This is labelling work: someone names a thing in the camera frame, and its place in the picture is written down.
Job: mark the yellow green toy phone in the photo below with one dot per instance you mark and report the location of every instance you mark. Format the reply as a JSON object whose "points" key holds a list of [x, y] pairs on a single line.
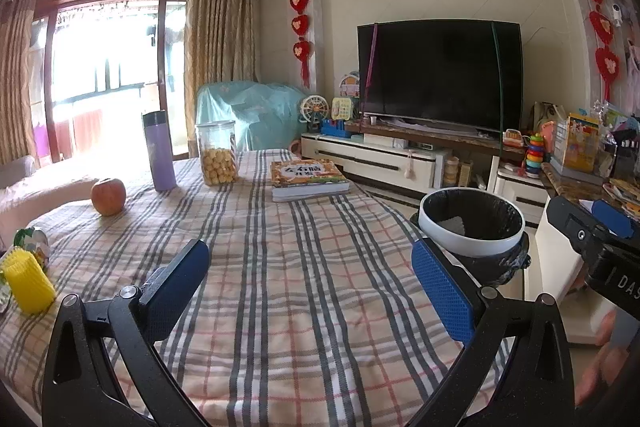
{"points": [[344, 109]]}

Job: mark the cream hanging ornament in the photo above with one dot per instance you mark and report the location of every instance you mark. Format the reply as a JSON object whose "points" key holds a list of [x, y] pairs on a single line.
{"points": [[411, 167]]}

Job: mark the blue toy tray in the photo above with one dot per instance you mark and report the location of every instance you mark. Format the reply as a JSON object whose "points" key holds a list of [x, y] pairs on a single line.
{"points": [[336, 129]]}

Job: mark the pink thin rod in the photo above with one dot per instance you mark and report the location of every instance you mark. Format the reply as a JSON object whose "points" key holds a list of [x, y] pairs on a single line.
{"points": [[371, 72]]}

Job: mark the red apple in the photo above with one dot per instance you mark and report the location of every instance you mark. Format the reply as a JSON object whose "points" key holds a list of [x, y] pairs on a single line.
{"points": [[108, 197]]}

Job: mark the white television cabinet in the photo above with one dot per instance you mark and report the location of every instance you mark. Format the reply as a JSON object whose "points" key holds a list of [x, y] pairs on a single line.
{"points": [[350, 157]]}

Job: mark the green thin rod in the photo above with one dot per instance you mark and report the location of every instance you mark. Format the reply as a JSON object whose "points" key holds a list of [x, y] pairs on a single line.
{"points": [[498, 82]]}

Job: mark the person's right hand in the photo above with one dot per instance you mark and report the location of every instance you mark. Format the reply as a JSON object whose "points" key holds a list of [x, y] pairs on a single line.
{"points": [[602, 372]]}

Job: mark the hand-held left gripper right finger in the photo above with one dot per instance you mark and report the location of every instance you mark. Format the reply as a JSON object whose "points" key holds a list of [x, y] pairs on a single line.
{"points": [[442, 292]]}

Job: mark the dark marble counter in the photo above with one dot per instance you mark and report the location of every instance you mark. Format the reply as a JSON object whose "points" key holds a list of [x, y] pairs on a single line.
{"points": [[555, 179]]}

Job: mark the colourful hardcover book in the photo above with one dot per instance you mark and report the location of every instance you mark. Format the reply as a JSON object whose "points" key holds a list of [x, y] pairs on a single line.
{"points": [[307, 174]]}

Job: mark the yellow stacked jars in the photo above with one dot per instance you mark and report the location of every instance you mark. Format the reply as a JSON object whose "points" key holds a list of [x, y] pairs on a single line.
{"points": [[452, 172]]}

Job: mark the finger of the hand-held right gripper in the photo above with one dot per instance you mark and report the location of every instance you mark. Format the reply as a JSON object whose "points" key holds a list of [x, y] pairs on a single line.
{"points": [[570, 224]]}

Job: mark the black flat television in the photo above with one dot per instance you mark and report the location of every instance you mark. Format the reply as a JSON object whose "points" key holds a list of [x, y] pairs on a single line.
{"points": [[435, 77]]}

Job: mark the yellow colourful box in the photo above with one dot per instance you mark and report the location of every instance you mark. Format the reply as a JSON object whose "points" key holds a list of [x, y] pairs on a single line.
{"points": [[580, 147]]}

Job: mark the purple thermos bottle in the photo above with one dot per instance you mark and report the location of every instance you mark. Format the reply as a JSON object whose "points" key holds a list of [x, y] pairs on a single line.
{"points": [[161, 157]]}

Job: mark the colourful toy house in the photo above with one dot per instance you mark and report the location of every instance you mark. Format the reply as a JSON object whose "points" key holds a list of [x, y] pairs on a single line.
{"points": [[350, 84]]}

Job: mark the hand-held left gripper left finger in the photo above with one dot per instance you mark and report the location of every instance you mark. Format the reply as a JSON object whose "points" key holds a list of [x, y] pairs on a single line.
{"points": [[182, 287]]}

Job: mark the wooden sliding glass door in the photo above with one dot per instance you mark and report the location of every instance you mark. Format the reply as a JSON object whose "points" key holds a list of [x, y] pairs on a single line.
{"points": [[162, 72]]}

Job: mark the toy ferris wheel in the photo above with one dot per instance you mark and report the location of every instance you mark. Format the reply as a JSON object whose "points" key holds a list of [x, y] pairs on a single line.
{"points": [[315, 109]]}

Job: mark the green white foil wrapper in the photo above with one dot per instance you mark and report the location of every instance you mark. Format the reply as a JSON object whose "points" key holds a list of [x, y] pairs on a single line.
{"points": [[30, 239]]}

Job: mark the yellow foam fruit net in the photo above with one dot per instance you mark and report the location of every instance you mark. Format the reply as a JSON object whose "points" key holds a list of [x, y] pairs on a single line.
{"points": [[27, 282]]}

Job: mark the red yellow toy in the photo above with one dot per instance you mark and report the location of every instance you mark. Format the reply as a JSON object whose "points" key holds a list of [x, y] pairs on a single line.
{"points": [[512, 141]]}

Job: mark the white trash bin black bag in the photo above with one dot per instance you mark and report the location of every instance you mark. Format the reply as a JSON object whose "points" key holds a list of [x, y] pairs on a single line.
{"points": [[470, 247]]}

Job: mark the pink sofa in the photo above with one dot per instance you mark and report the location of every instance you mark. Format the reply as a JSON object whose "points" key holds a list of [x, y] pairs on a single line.
{"points": [[30, 202]]}

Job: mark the plaid tablecloth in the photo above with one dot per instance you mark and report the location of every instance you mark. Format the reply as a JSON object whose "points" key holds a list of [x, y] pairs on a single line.
{"points": [[310, 307]]}

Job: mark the clear cookie jar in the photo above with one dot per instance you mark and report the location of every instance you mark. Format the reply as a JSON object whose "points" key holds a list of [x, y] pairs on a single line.
{"points": [[217, 162]]}

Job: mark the white security camera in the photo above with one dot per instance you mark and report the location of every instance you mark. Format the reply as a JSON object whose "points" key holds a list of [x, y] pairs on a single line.
{"points": [[616, 13]]}

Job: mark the teal covered furniture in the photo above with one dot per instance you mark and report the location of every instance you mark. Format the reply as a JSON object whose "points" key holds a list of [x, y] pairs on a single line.
{"points": [[250, 112]]}

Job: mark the beige curtain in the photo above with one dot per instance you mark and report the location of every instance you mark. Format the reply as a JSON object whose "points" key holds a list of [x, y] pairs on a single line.
{"points": [[220, 47], [17, 82]]}

